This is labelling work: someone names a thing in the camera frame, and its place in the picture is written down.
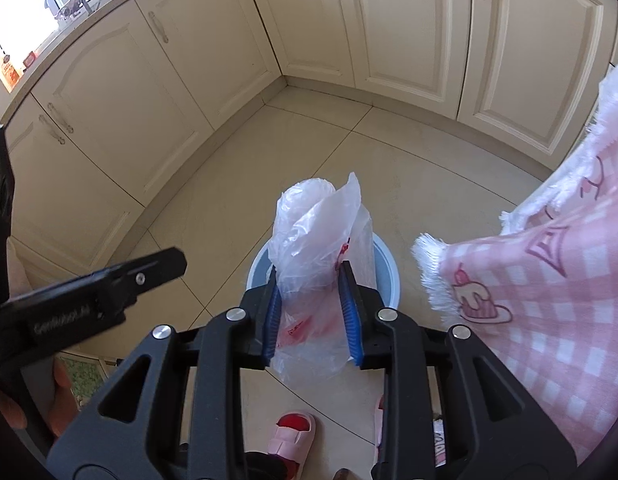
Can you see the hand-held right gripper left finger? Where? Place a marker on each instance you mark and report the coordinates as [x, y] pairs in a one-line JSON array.
[[270, 320]]

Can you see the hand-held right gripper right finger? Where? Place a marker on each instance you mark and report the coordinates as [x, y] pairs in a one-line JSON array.
[[350, 320]]

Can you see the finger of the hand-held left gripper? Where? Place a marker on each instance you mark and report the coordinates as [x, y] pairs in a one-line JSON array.
[[154, 270]]

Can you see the blue and white basin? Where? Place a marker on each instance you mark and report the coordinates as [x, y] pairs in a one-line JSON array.
[[389, 280]]

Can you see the clear plastic bag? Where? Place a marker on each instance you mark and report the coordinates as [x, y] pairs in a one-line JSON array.
[[309, 240]]

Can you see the person's left hand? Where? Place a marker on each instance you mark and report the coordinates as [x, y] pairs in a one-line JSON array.
[[61, 400]]

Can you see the green floor mat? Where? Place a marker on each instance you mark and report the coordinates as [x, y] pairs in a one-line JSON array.
[[89, 375]]

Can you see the pink slipper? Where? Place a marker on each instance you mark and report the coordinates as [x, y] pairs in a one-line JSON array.
[[289, 442], [378, 425]]

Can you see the cream kitchen base cabinet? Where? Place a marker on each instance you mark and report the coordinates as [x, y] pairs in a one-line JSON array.
[[139, 110]]

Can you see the pink checked tablecloth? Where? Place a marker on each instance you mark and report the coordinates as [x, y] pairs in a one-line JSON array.
[[539, 285]]

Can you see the small orange box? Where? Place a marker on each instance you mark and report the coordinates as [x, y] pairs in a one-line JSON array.
[[31, 60], [10, 72]]

